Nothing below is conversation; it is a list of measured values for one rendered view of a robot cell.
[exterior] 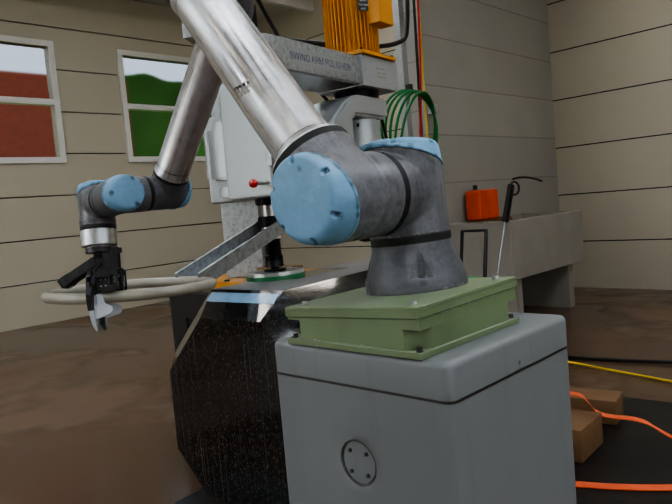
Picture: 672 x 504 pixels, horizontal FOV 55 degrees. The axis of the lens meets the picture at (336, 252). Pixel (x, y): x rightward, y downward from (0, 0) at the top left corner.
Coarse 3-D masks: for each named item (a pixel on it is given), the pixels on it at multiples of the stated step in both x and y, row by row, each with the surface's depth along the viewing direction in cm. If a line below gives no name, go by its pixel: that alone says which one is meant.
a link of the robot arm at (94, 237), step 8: (80, 232) 165; (88, 232) 163; (96, 232) 163; (104, 232) 164; (112, 232) 166; (80, 240) 166; (88, 240) 163; (96, 240) 163; (104, 240) 164; (112, 240) 165
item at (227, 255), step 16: (256, 224) 241; (272, 224) 232; (240, 240) 234; (256, 240) 224; (208, 256) 221; (224, 256) 212; (240, 256) 218; (176, 272) 210; (192, 272) 215; (208, 272) 206; (224, 272) 211
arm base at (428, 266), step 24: (384, 240) 115; (408, 240) 113; (432, 240) 113; (384, 264) 115; (408, 264) 112; (432, 264) 112; (456, 264) 115; (384, 288) 114; (408, 288) 111; (432, 288) 111
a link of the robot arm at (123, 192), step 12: (108, 180) 156; (120, 180) 155; (132, 180) 157; (144, 180) 162; (96, 192) 158; (108, 192) 154; (120, 192) 155; (132, 192) 157; (144, 192) 159; (96, 204) 159; (108, 204) 155; (120, 204) 154; (132, 204) 156; (144, 204) 161; (108, 216) 162
